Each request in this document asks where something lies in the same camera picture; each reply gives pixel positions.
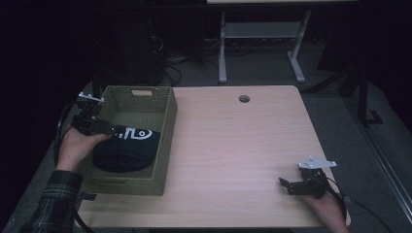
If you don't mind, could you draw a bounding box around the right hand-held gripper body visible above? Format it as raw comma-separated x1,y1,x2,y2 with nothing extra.
297,155,337,199

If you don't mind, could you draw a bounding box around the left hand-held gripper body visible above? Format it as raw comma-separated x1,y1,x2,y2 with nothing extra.
71,91,106,137

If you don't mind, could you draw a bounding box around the navy shirt with white print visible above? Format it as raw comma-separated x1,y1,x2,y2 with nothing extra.
92,127,162,174

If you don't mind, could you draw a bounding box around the green woven basket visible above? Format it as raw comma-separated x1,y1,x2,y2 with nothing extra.
77,84,179,197

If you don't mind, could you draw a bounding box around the person's left hand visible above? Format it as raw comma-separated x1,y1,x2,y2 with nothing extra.
55,126,112,173

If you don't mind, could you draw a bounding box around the person's right hand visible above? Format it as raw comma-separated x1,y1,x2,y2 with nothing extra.
298,190,352,233

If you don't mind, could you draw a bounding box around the black metal stand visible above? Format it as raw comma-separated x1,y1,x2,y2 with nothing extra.
354,66,385,128

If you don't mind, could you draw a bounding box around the right hand-held gripper black cable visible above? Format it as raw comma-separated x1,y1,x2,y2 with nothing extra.
324,177,350,221

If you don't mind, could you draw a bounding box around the thin black cable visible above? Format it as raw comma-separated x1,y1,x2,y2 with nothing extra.
348,196,394,233

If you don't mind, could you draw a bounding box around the metal floor rail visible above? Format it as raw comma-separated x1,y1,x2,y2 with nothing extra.
343,96,412,224

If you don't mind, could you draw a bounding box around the tangle of floor cables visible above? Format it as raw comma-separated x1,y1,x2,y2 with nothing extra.
149,35,222,87

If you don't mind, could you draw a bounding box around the white metal desk frame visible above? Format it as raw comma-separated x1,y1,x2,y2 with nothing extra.
218,9,312,84

